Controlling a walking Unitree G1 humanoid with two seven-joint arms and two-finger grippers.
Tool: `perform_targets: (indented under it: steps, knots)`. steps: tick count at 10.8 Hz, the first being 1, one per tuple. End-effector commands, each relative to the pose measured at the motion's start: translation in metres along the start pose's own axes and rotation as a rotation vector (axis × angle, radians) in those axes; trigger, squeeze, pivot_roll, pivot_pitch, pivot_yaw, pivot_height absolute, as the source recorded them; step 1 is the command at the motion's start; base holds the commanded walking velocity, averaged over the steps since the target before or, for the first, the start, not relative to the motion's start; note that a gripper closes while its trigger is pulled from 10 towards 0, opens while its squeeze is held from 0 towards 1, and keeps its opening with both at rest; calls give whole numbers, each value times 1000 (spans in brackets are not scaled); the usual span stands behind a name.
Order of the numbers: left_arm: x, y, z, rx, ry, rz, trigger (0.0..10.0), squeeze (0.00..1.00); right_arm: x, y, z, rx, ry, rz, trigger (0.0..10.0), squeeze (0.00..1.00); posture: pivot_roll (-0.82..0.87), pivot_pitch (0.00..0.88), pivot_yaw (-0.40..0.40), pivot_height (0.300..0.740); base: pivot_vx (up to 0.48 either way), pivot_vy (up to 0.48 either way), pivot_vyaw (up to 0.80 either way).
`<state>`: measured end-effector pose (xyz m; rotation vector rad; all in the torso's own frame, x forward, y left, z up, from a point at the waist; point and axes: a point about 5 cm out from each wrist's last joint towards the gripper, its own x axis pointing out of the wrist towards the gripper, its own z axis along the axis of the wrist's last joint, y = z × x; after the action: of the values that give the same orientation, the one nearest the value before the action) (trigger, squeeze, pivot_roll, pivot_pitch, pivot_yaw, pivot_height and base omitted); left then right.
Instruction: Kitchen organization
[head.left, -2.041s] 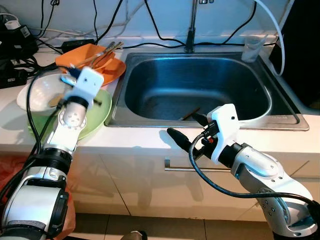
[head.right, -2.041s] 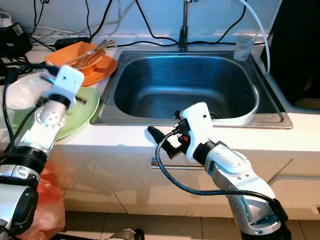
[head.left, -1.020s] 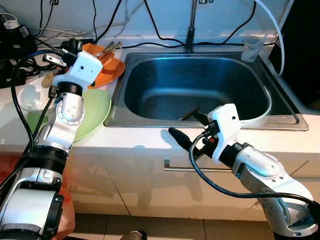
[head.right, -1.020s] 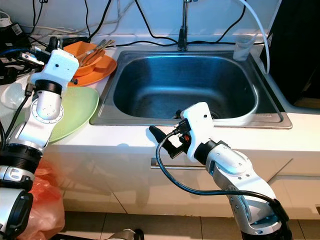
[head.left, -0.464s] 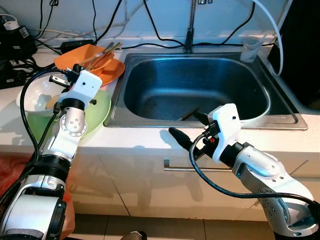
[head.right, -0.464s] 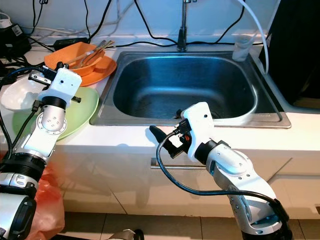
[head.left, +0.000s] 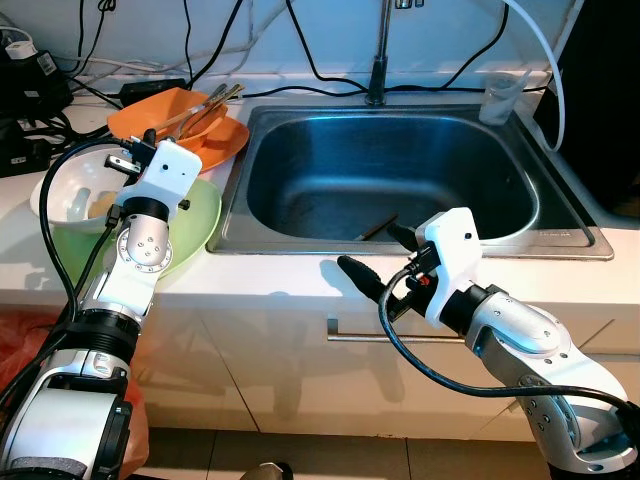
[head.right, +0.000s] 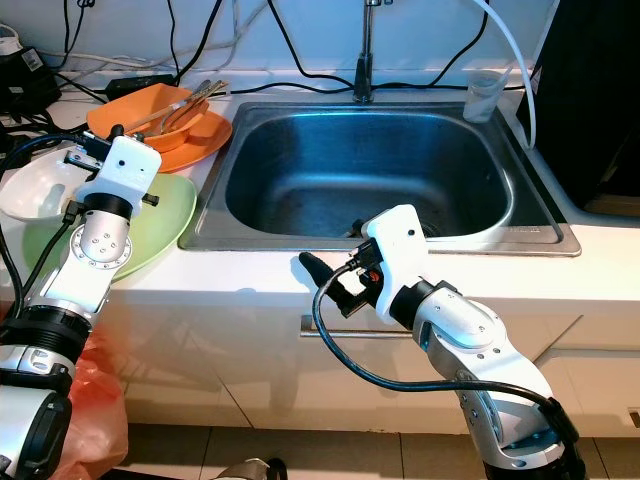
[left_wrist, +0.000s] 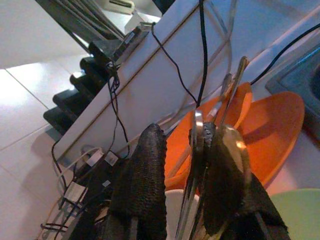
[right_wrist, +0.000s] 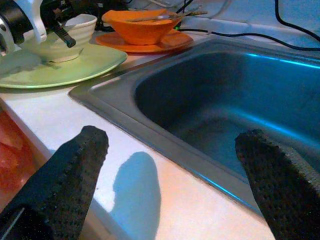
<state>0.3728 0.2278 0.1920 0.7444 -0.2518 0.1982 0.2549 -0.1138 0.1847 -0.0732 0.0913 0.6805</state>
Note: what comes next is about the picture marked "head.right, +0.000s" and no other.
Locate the white bowl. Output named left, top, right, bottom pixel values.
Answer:
left=0, top=150, right=93, bottom=223

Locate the green plate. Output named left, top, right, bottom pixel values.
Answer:
left=20, top=172, right=199, bottom=283

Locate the white kitchen base cabinet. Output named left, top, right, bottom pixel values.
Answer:
left=60, top=290, right=640, bottom=441

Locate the orange plastic bowl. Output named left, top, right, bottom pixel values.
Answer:
left=87, top=83, right=206, bottom=141

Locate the black power adapter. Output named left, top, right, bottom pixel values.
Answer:
left=105, top=72, right=176, bottom=101

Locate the silver metal spoon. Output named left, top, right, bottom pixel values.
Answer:
left=160, top=95, right=209, bottom=136

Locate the stainless steel sink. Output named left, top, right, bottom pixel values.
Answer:
left=180, top=100, right=583, bottom=256

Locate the orange plastic plate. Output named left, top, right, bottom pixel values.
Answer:
left=130, top=108, right=233, bottom=173

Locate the black charger box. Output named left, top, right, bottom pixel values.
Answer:
left=0, top=45, right=63, bottom=121

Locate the white power plug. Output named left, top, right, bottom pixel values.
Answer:
left=0, top=25, right=26, bottom=56

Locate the chrome faucet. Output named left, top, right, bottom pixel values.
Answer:
left=353, top=0, right=388, bottom=105

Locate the clear plastic cup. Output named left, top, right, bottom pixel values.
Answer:
left=463, top=70, right=511, bottom=124

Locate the black robot left foot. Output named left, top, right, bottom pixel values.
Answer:
left=218, top=458, right=288, bottom=480

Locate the orange plastic bag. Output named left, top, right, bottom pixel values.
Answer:
left=50, top=330, right=131, bottom=480

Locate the black countertop appliance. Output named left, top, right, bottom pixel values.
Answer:
left=528, top=0, right=640, bottom=211

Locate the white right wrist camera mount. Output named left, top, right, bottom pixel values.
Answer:
left=360, top=205, right=429, bottom=323

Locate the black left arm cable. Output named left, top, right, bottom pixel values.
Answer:
left=0, top=133, right=89, bottom=301

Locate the silver cabinet handle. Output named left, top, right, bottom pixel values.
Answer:
left=300, top=315, right=406, bottom=341

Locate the white hose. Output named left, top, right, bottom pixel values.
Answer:
left=470, top=0, right=541, bottom=151

